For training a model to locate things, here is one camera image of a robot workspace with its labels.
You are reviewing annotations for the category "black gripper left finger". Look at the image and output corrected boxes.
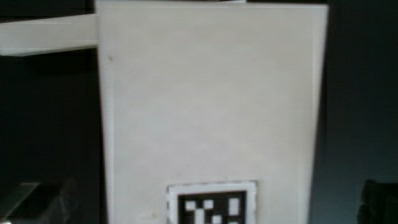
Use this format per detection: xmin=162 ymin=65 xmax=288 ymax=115
xmin=0 ymin=180 xmax=78 ymax=224

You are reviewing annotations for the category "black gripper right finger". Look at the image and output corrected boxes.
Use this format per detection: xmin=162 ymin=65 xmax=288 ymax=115
xmin=359 ymin=180 xmax=398 ymax=224

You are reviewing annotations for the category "white cabinet top block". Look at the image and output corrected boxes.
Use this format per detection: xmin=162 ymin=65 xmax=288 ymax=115
xmin=98 ymin=0 xmax=329 ymax=224

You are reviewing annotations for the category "white U-shaped fence frame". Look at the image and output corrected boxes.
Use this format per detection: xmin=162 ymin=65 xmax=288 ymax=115
xmin=0 ymin=14 xmax=98 ymax=57

